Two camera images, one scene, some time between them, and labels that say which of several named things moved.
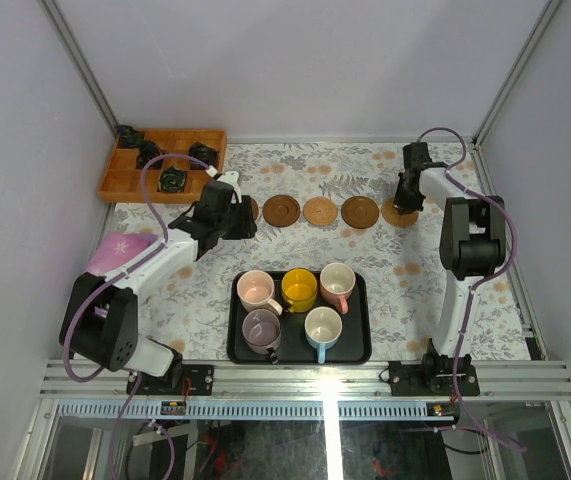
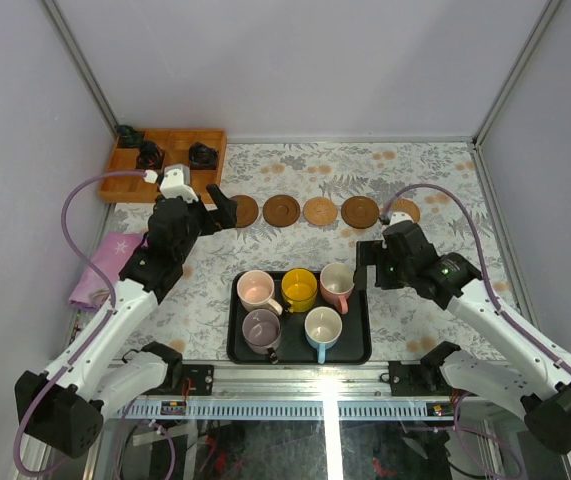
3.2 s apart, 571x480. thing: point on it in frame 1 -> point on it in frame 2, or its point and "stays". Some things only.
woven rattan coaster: (320, 211) stays
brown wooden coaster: (360, 212) stays
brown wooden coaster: (281, 210) stays
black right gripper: (402, 206) -> (370, 253)
